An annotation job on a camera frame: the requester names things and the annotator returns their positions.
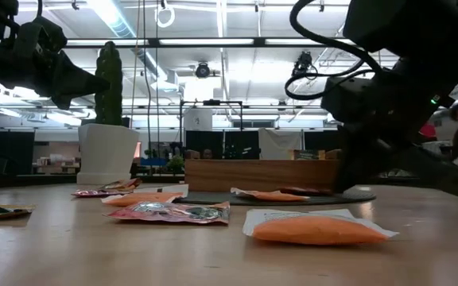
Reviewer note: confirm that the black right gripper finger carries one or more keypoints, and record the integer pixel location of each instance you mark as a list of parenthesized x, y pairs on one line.
[(431, 171), (352, 159)]

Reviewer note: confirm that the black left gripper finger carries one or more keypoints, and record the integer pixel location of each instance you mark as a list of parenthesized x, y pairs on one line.
[(74, 90), (74, 73)]

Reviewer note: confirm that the orange and white Tazo packet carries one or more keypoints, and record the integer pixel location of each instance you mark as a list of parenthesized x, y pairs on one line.
[(270, 195), (316, 230), (141, 198)]

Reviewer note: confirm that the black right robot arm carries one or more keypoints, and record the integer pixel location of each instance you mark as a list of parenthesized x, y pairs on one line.
[(420, 24)]

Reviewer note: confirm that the red orange Ahmad tea packet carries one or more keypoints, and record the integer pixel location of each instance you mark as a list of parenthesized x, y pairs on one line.
[(169, 213), (304, 190), (98, 193)]

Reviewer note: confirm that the wooden tea organizer box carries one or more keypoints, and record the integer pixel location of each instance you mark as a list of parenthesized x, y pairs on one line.
[(261, 175)]

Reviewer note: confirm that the green cactus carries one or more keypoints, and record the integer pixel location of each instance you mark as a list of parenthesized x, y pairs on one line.
[(109, 87)]

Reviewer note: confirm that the white plant pot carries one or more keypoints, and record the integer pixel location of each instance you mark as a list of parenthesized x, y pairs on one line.
[(107, 155)]

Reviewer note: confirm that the white cloth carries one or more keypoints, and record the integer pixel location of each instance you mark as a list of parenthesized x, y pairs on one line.
[(278, 143)]

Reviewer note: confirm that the black partition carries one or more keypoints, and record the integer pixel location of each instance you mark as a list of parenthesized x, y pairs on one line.
[(4, 153)]

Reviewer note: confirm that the small blue bin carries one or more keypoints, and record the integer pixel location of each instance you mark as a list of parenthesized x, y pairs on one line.
[(153, 161)]

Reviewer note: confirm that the small green plant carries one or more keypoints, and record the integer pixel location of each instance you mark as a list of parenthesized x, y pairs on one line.
[(175, 163)]

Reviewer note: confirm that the white panel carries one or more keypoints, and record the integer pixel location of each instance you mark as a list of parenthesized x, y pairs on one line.
[(198, 119)]

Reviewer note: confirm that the grey round woven placemat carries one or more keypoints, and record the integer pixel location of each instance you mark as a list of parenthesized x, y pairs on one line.
[(213, 198)]

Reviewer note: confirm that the black framed LED light bar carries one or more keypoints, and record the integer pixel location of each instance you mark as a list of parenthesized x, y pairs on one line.
[(258, 41)]

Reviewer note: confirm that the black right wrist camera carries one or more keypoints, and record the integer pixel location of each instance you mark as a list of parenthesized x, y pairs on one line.
[(348, 99)]

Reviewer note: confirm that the black aluminium table frame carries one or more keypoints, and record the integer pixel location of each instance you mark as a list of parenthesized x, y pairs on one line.
[(34, 180)]

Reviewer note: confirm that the black background rig frame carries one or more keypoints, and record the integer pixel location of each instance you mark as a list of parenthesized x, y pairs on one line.
[(211, 102)]

